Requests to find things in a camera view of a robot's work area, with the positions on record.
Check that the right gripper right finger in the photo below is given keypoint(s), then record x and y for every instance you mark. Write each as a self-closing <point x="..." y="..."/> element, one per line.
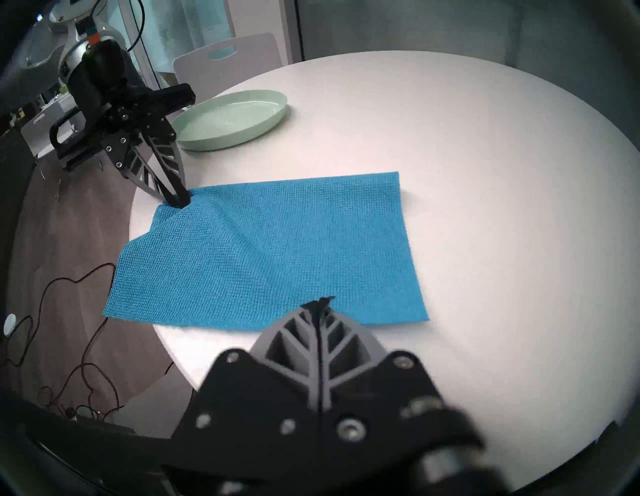
<point x="380" y="400"/>

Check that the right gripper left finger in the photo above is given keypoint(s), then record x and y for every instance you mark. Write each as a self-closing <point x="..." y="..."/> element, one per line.
<point x="250" y="410"/>

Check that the white chair with metal legs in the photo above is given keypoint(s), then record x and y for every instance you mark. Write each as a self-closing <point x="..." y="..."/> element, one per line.
<point x="235" y="57"/>

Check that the blue microfibre napkin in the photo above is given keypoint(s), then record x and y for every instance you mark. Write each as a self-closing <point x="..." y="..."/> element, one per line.
<point x="290" y="250"/>

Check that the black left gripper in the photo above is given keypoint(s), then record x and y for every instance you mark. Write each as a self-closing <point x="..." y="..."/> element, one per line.
<point x="120" y="120"/>

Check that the pale green plate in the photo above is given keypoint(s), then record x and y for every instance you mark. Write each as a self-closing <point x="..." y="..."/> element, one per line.
<point x="232" y="120"/>

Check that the white floor disc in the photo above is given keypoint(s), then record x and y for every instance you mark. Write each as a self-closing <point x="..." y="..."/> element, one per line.
<point x="10" y="324"/>

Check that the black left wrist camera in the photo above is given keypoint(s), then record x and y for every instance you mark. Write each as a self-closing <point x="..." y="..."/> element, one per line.
<point x="100" y="70"/>

